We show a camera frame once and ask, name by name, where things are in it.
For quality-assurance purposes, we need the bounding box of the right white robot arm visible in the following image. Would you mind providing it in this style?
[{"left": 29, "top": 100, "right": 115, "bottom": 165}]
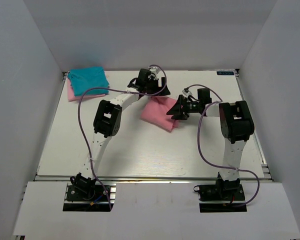
[{"left": 166, "top": 86, "right": 255, "bottom": 200}]

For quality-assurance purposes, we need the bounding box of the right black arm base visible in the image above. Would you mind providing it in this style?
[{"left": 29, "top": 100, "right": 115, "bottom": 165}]
[{"left": 193, "top": 175, "right": 247, "bottom": 213}]

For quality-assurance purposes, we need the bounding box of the pink t shirt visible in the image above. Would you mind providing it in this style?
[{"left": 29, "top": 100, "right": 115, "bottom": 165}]
[
  {"left": 140, "top": 96, "right": 179, "bottom": 132},
  {"left": 66, "top": 74, "right": 110, "bottom": 103}
]

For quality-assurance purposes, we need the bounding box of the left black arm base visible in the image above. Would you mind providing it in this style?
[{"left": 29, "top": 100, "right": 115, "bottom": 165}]
[{"left": 62, "top": 173, "right": 116, "bottom": 212}]

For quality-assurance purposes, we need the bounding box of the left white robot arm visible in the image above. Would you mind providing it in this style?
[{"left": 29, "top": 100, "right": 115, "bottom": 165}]
[{"left": 79, "top": 64, "right": 170, "bottom": 179}]

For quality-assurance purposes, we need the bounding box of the folded teal t shirt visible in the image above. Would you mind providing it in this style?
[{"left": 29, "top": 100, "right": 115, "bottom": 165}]
[{"left": 67, "top": 66, "right": 110, "bottom": 97}]

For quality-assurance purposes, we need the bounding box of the blue table label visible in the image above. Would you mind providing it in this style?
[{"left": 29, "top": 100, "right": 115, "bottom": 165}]
[{"left": 216, "top": 71, "right": 235, "bottom": 76}]

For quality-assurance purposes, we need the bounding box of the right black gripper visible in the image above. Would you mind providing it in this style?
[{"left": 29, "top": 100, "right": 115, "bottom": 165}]
[{"left": 167, "top": 94, "right": 202, "bottom": 120}]

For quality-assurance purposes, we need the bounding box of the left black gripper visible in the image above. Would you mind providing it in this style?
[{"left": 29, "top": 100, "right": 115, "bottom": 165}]
[{"left": 145, "top": 77, "right": 171, "bottom": 96}]

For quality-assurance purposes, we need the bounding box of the folded pink t shirt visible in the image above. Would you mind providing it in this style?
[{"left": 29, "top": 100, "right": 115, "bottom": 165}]
[{"left": 66, "top": 74, "right": 110, "bottom": 103}]

